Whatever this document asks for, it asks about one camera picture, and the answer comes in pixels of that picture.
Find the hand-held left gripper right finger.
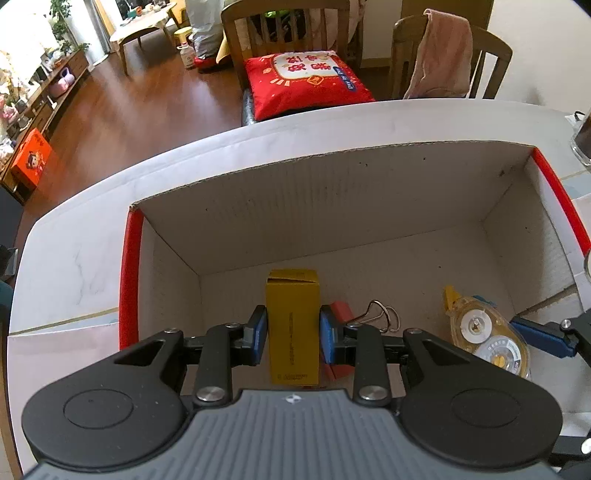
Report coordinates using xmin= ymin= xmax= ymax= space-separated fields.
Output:
xmin=320 ymin=305 xmax=467 ymax=408

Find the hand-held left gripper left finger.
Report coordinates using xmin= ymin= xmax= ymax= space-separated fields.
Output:
xmin=113 ymin=305 xmax=269 ymax=407

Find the pink binder clip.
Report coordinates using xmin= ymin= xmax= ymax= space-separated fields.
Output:
xmin=323 ymin=300 xmax=399 ymax=380

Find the small yellow carton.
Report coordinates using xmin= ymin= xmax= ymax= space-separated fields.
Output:
xmin=265 ymin=270 xmax=321 ymax=387

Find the clear correction tape dispenser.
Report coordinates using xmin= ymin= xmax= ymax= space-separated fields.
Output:
xmin=442 ymin=285 xmax=532 ymax=380

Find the red cardboard box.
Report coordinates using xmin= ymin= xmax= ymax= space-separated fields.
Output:
xmin=117 ymin=141 xmax=591 ymax=407

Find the glass cup with dark drink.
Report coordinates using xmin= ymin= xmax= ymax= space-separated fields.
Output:
xmin=571 ymin=111 xmax=591 ymax=167

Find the wooden chair with cloth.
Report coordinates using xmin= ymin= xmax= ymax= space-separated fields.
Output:
xmin=390 ymin=14 xmax=513 ymax=100

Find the red printed cushion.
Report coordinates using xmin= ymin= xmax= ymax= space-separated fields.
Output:
xmin=244 ymin=52 xmax=376 ymax=121

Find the dark green trash bin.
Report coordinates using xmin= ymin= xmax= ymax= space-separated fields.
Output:
xmin=0 ymin=279 xmax=14 ymax=326

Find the pink cloth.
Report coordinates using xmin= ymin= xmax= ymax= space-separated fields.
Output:
xmin=404 ymin=9 xmax=474 ymax=100

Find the orange gift box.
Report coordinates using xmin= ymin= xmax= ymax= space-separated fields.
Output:
xmin=10 ymin=128 xmax=54 ymax=191

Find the grey plastic bag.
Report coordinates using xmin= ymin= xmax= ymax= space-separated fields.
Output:
xmin=187 ymin=0 xmax=227 ymax=61

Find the wooden tv cabinet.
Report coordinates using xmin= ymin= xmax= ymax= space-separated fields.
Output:
xmin=0 ymin=48 xmax=90 ymax=195

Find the purple basket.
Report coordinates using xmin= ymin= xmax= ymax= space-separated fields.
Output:
xmin=50 ymin=67 xmax=77 ymax=97

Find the wooden slatted dining chair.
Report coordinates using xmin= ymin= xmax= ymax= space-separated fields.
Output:
xmin=221 ymin=0 xmax=363 ymax=125

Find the round wooden coffee table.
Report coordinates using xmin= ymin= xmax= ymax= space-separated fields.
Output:
xmin=110 ymin=2 xmax=172 ymax=75

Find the tall potted plant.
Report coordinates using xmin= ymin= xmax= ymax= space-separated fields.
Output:
xmin=48 ymin=0 xmax=90 ymax=56

